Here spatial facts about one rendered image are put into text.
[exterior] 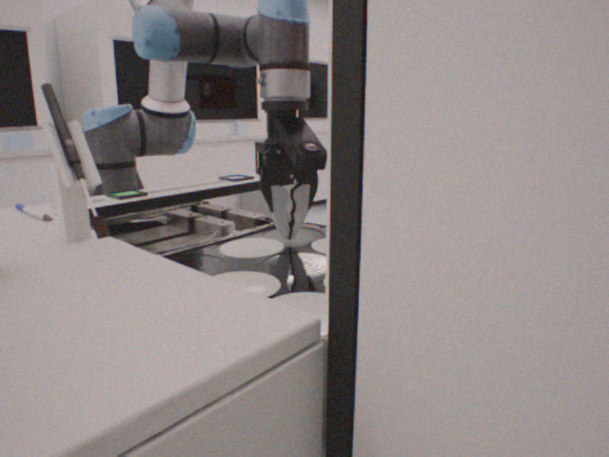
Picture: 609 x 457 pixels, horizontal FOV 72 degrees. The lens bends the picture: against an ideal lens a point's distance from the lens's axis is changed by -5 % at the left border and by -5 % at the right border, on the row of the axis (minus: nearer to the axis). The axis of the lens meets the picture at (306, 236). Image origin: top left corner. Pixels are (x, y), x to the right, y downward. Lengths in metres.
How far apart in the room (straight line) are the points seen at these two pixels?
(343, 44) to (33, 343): 0.26
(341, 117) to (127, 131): 0.88
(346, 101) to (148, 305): 0.20
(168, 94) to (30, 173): 2.43
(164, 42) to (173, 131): 0.48
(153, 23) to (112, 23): 3.34
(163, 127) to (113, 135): 0.12
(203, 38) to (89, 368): 0.53
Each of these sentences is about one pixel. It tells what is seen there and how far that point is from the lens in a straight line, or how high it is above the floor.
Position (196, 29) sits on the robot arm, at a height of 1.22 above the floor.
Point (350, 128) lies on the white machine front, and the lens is 0.26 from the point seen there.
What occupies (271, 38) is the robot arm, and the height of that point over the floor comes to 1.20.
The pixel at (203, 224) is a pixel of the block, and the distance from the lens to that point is 0.84.
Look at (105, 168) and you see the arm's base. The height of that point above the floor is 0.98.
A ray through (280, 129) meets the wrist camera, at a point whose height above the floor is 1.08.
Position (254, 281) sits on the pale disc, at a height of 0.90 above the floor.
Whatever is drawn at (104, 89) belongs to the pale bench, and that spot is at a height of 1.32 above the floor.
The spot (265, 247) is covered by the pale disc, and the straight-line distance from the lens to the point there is 0.68.
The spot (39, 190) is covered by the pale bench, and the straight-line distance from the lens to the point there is 3.50.
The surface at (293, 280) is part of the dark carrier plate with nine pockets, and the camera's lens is 0.55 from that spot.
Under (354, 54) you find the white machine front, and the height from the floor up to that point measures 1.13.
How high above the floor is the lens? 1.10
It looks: 16 degrees down
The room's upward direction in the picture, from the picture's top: straight up
